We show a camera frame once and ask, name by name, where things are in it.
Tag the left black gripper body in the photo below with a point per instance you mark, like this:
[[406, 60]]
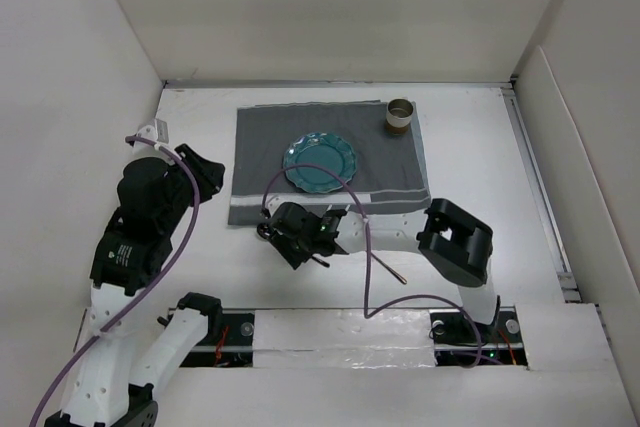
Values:
[[206, 183]]

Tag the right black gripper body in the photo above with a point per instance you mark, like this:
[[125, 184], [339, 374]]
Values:
[[295, 250]]

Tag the teal scalloped plate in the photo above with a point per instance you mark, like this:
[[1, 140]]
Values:
[[319, 162]]

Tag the grey striped placemat cloth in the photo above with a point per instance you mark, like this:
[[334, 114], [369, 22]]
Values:
[[391, 176]]

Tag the steel cup with brown band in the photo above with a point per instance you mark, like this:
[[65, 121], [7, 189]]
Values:
[[398, 117]]

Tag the black spoon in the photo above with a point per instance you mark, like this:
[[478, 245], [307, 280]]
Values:
[[264, 231]]

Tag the black fork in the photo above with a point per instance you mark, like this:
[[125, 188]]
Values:
[[389, 269]]

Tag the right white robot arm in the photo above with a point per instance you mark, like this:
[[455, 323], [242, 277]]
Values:
[[456, 243]]

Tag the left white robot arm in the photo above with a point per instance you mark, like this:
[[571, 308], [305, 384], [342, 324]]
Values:
[[159, 200]]

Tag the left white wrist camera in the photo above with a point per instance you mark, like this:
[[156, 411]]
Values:
[[155, 130]]

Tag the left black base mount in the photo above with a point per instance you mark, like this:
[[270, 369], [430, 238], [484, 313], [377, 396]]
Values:
[[232, 348]]

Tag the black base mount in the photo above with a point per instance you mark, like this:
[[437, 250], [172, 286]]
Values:
[[232, 348], [455, 343]]

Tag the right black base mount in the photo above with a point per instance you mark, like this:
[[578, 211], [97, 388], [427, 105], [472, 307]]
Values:
[[455, 343]]

